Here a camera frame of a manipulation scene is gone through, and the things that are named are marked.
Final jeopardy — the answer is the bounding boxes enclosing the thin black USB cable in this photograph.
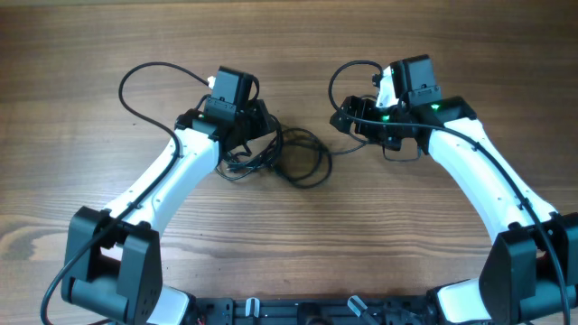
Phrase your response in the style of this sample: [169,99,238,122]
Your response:
[214,125,424,182]

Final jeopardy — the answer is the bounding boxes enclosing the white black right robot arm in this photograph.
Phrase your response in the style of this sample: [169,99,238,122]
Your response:
[330,55,577,324]

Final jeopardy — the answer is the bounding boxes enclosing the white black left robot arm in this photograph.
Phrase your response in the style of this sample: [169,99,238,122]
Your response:
[45,67,273,324]

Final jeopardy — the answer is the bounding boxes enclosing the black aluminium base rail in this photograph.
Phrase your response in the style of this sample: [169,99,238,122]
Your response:
[182,295,437,325]

